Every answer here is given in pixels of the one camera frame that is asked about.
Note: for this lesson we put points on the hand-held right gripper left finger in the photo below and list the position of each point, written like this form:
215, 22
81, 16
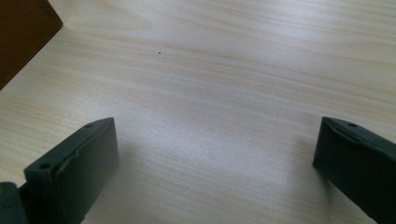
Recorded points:
77, 174

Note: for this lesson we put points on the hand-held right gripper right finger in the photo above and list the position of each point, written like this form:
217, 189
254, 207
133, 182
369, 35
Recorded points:
361, 168

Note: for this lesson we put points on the brown wooden panel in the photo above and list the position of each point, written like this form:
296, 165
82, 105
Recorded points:
21, 34

